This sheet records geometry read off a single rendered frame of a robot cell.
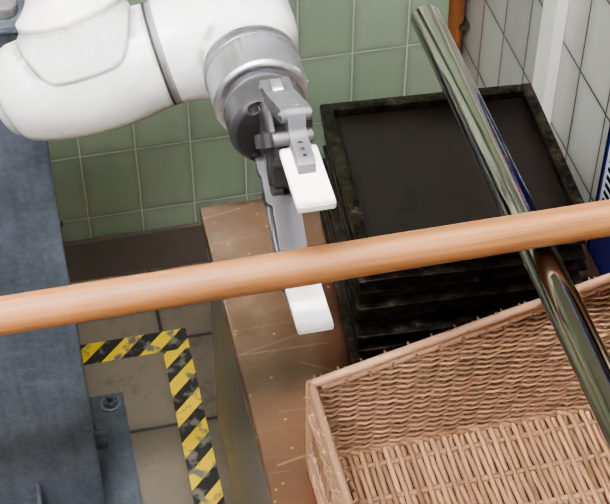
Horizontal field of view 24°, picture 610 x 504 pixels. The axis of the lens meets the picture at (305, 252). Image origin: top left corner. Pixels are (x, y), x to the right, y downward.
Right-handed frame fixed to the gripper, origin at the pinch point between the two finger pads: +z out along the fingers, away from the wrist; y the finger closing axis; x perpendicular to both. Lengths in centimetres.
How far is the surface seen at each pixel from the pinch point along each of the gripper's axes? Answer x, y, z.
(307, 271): 0.9, -0.9, 1.8
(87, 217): 15, 104, -122
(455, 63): -19.1, 1.5, -24.4
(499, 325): -28, 41, -26
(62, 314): 20.0, -0.5, 1.9
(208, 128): -8, 87, -122
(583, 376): -17.8, 2.3, 14.1
